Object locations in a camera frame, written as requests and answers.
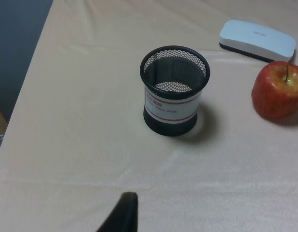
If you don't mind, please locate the black mesh pen holder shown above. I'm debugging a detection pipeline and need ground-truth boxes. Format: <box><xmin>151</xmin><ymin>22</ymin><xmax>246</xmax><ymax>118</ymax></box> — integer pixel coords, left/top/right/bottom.
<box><xmin>140</xmin><ymin>45</ymin><xmax>210</xmax><ymax>137</ymax></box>

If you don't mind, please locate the white whiteboard eraser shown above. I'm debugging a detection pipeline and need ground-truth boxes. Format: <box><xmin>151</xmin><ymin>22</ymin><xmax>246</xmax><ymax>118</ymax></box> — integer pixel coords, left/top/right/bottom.
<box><xmin>219</xmin><ymin>20</ymin><xmax>296</xmax><ymax>62</ymax></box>

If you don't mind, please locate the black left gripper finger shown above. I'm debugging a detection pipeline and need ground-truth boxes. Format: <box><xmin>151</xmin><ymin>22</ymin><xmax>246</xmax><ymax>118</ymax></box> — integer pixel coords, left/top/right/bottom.
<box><xmin>97</xmin><ymin>192</ymin><xmax>138</xmax><ymax>232</ymax></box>

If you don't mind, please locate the red apple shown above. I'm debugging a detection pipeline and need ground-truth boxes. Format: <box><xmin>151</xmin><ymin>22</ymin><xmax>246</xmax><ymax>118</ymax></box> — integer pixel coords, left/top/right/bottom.
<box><xmin>251</xmin><ymin>61</ymin><xmax>298</xmax><ymax>120</ymax></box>

